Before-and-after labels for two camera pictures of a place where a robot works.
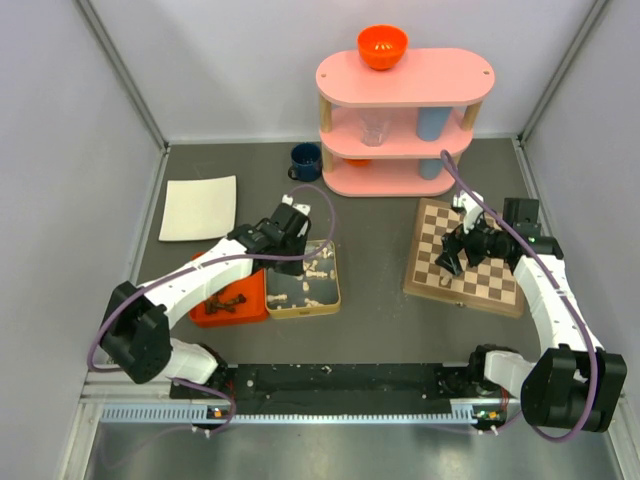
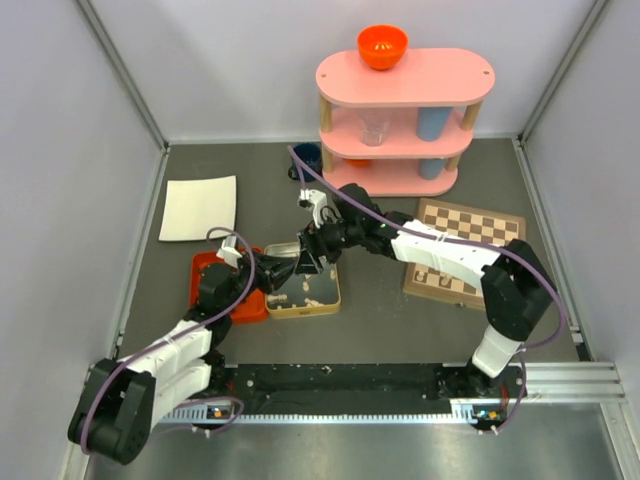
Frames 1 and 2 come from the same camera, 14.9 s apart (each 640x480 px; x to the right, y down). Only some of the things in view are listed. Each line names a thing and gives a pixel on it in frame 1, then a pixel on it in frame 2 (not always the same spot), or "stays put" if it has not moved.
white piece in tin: (277, 297) stays put
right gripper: (452, 244) -> (314, 239)
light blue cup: (431, 122) stays put
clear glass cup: (374, 127) stays put
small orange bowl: (358, 162) stays put
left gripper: (294, 269) -> (273, 271)
